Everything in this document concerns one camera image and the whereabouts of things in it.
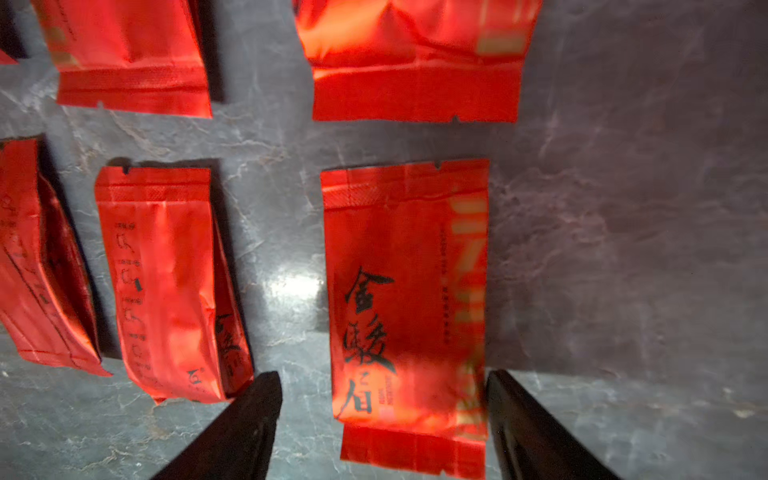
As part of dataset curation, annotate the red tea bag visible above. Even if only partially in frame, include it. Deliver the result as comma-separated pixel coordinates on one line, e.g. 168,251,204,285
32,0,213,119
95,167,254,404
293,0,542,123
0,50,17,65
321,159,489,479
1,139,109,377

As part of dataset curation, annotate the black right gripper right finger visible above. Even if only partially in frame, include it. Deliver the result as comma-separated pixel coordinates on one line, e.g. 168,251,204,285
486,370,619,480

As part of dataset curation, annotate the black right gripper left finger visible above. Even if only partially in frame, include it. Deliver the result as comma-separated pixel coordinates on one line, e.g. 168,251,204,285
154,371,283,479

